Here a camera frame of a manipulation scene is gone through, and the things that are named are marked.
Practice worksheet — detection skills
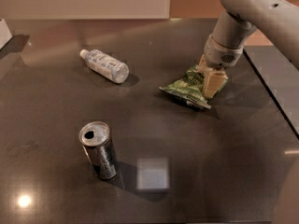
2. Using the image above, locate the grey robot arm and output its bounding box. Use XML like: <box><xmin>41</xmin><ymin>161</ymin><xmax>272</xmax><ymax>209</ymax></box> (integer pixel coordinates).
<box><xmin>197</xmin><ymin>0</ymin><xmax>299</xmax><ymax>99</ymax></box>

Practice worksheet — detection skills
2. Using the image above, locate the green jalapeno chip bag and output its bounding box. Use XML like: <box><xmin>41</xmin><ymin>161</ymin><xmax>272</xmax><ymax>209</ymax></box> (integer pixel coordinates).
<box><xmin>159</xmin><ymin>64</ymin><xmax>228</xmax><ymax>111</ymax></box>

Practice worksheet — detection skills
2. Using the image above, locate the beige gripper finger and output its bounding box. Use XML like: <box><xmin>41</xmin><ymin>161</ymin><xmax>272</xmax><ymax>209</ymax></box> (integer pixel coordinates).
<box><xmin>196</xmin><ymin>55</ymin><xmax>212</xmax><ymax>81</ymax></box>
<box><xmin>203</xmin><ymin>69</ymin><xmax>228</xmax><ymax>99</ymax></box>

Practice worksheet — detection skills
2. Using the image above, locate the clear plastic water bottle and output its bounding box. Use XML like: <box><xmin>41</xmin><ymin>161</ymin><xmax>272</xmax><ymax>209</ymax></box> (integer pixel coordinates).
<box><xmin>79</xmin><ymin>49</ymin><xmax>129</xmax><ymax>84</ymax></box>

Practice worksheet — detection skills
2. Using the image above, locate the black open drink can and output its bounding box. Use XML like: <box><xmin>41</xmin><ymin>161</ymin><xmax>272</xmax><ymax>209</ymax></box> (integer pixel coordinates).
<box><xmin>78</xmin><ymin>121</ymin><xmax>117</xmax><ymax>180</ymax></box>

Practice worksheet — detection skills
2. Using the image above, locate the white box at left edge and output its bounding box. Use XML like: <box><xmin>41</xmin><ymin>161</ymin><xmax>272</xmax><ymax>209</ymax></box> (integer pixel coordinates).
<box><xmin>0</xmin><ymin>19</ymin><xmax>12</xmax><ymax>49</ymax></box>

